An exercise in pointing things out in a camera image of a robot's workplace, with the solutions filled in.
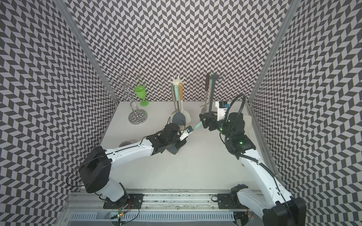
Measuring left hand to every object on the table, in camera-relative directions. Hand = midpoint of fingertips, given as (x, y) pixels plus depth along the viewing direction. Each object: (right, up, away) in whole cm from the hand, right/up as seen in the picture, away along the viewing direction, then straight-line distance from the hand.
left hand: (185, 136), depth 84 cm
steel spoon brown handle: (+13, +18, +12) cm, 25 cm away
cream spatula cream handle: (-7, +15, +7) cm, 18 cm away
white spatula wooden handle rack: (+2, +10, +11) cm, 15 cm away
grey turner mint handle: (-4, +10, +6) cm, 13 cm away
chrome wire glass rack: (-38, +12, +24) cm, 47 cm away
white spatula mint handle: (+16, +24, +9) cm, 30 cm away
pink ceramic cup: (-36, -4, -1) cm, 36 cm away
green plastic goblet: (-32, +30, +16) cm, 47 cm away
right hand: (+11, +12, -12) cm, 20 cm away
